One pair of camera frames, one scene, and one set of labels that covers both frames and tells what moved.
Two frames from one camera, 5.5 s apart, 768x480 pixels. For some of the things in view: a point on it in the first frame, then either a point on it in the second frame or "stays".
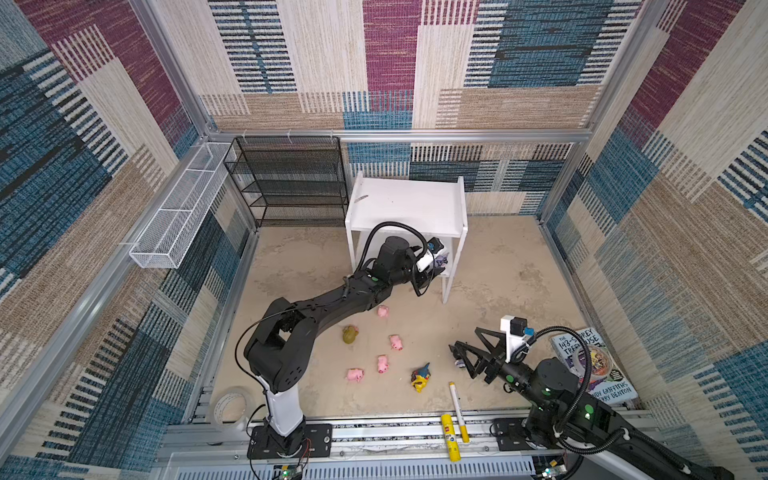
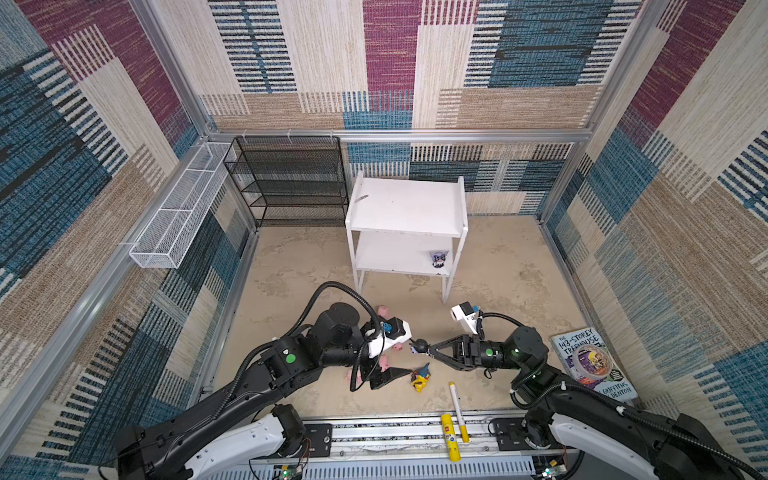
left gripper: x=423 y=279 → x=371 y=368
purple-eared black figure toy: x=441 y=260 stays
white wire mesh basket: x=168 y=236 stays
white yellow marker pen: x=463 y=428 stays
